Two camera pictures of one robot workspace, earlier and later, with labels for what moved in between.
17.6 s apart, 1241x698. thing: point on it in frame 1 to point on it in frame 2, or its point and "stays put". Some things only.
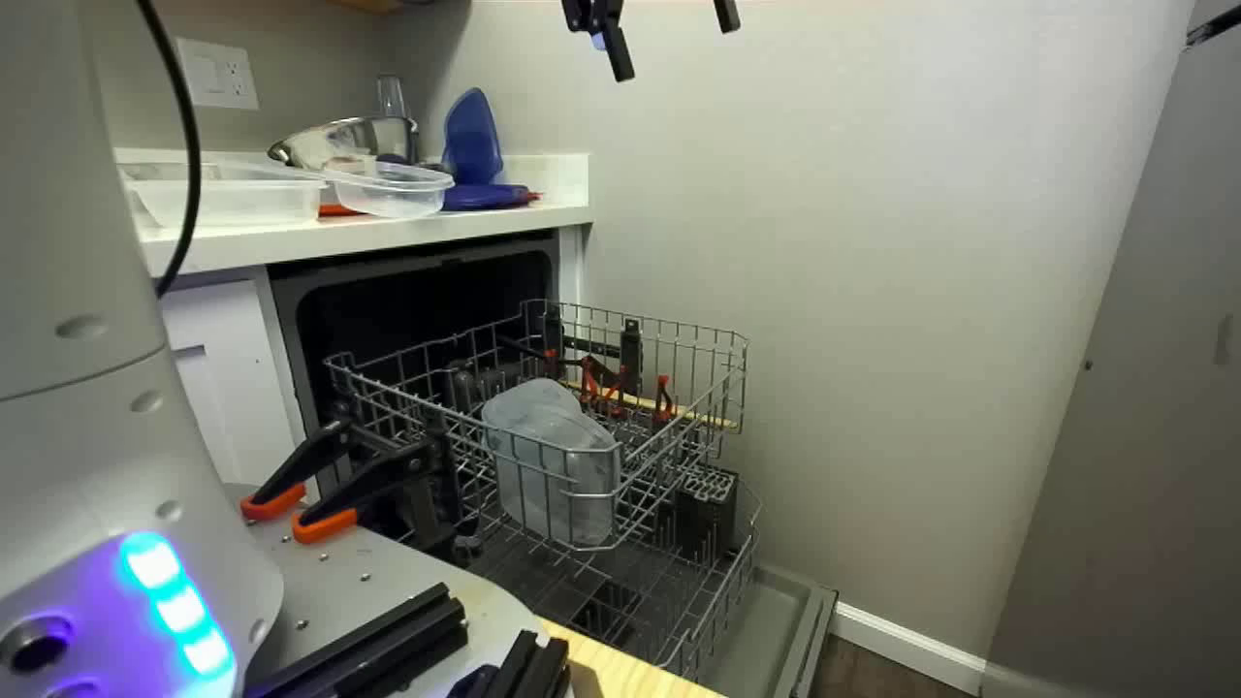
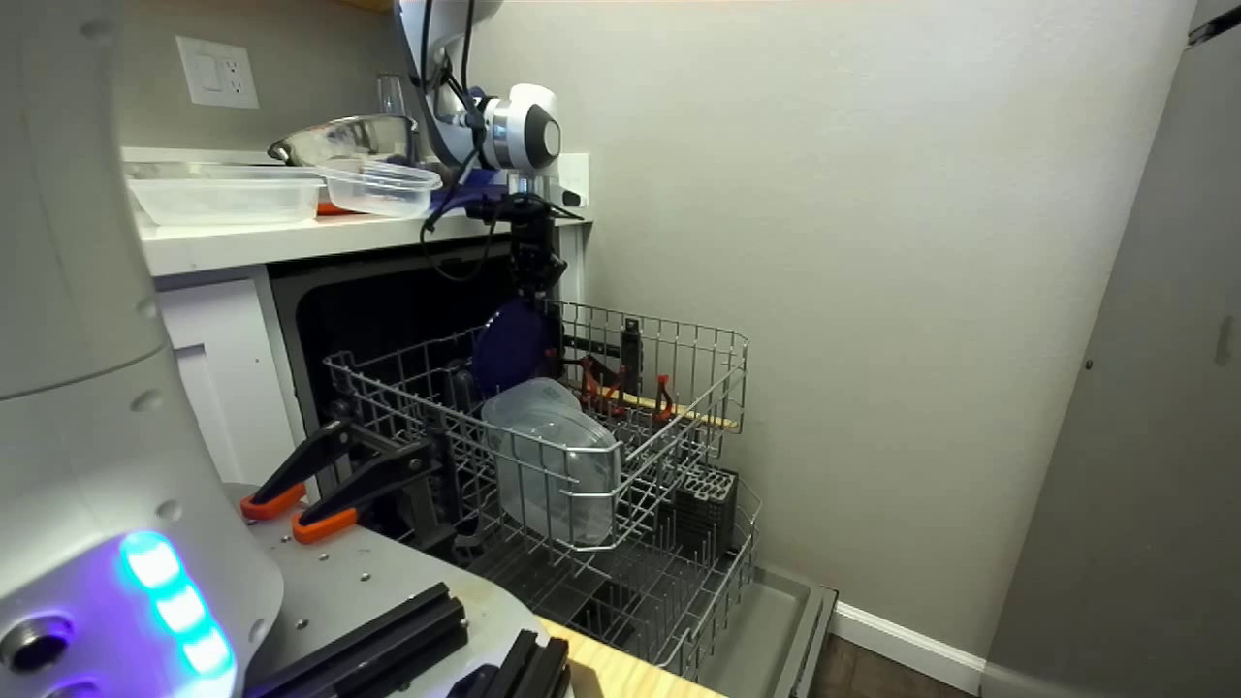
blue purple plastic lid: (481, 191) to (510, 345)
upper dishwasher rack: (582, 422) stays put
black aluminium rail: (384, 654) stays put
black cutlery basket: (698, 524) stays put
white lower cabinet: (235, 359) stays put
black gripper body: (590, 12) to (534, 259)
